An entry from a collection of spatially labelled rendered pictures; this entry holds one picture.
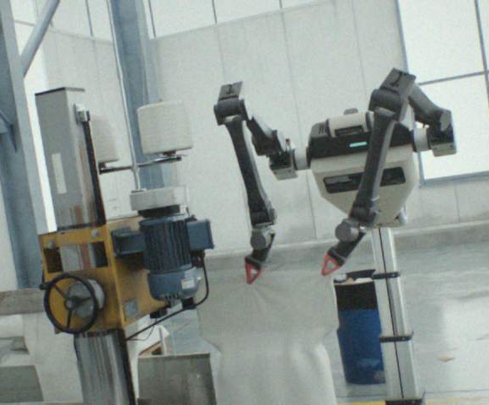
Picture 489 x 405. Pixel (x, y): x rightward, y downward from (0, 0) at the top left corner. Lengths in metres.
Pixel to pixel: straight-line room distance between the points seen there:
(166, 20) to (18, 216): 4.34
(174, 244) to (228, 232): 8.93
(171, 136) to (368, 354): 2.72
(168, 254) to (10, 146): 6.42
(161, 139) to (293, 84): 8.47
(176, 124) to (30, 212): 6.19
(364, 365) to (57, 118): 2.99
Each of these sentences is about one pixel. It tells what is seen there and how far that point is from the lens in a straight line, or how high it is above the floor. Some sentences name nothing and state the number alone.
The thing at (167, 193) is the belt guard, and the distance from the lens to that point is 2.19.
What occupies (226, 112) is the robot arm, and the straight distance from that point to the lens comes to 2.38.
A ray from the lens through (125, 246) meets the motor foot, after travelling 2.29.
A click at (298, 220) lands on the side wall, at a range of 10.80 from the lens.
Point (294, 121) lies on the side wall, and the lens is 10.74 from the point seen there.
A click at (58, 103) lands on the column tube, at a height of 1.71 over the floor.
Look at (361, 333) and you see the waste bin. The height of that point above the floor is 0.33.
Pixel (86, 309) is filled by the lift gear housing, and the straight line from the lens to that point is 2.25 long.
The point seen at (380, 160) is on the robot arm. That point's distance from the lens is 2.32.
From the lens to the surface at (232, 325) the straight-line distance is 2.63.
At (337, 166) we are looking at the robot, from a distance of 2.78.
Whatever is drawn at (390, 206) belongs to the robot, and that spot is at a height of 1.21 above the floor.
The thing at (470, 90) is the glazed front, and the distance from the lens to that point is 10.38.
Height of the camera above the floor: 1.44
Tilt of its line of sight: 3 degrees down
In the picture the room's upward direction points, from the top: 9 degrees counter-clockwise
